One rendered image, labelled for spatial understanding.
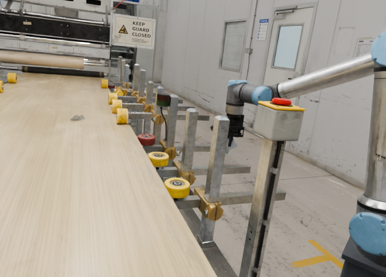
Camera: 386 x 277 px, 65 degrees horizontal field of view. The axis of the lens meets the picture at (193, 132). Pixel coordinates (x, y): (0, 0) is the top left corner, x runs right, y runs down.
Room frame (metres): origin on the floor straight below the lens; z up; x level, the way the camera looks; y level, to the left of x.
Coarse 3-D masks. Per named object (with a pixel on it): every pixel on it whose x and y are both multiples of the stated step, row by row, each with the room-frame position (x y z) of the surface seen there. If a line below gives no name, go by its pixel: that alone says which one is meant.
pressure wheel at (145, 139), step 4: (140, 136) 1.32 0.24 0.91; (144, 136) 1.33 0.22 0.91; (148, 136) 1.33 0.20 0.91; (152, 136) 1.34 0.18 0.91; (140, 140) 1.30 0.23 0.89; (144, 140) 1.29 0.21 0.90; (148, 140) 1.30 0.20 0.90; (152, 140) 1.31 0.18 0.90; (144, 144) 1.29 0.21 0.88; (148, 144) 1.30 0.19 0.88; (152, 144) 1.31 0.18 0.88
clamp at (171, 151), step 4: (160, 140) 1.41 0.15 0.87; (160, 144) 1.38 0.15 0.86; (164, 144) 1.35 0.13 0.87; (164, 148) 1.31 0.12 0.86; (168, 148) 1.31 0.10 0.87; (172, 148) 1.31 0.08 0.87; (164, 152) 1.29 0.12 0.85; (168, 152) 1.29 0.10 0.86; (172, 152) 1.29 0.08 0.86; (172, 156) 1.29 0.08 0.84
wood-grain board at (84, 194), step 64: (0, 128) 1.23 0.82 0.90; (64, 128) 1.33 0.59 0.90; (128, 128) 1.45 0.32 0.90; (0, 192) 0.70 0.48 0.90; (64, 192) 0.74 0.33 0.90; (128, 192) 0.78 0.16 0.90; (0, 256) 0.47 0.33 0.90; (64, 256) 0.49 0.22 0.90; (128, 256) 0.51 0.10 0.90; (192, 256) 0.53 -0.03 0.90
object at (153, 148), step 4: (180, 144) 1.41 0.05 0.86; (196, 144) 1.44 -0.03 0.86; (200, 144) 1.45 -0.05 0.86; (204, 144) 1.45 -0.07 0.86; (208, 144) 1.46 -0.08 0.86; (144, 148) 1.31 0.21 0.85; (148, 148) 1.32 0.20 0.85; (152, 148) 1.33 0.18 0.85; (156, 148) 1.34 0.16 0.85; (160, 148) 1.34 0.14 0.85; (176, 148) 1.37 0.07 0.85; (180, 148) 1.38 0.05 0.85; (196, 148) 1.41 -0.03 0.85; (200, 148) 1.42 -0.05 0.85; (204, 148) 1.43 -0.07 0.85; (208, 148) 1.43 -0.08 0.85; (148, 152) 1.32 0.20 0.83
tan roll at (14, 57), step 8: (0, 56) 3.05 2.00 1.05; (8, 56) 3.08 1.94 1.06; (16, 56) 3.10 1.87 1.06; (24, 56) 3.13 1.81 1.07; (32, 56) 3.16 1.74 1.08; (40, 56) 3.19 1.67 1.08; (48, 56) 3.23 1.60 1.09; (56, 56) 3.26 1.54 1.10; (64, 56) 3.30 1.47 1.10; (32, 64) 3.18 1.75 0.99; (40, 64) 3.20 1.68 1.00; (48, 64) 3.22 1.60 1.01; (56, 64) 3.25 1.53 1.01; (64, 64) 3.27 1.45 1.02; (72, 64) 3.30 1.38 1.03; (80, 64) 3.33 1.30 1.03; (88, 64) 3.40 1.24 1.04; (96, 64) 3.43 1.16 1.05; (104, 64) 3.46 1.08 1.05
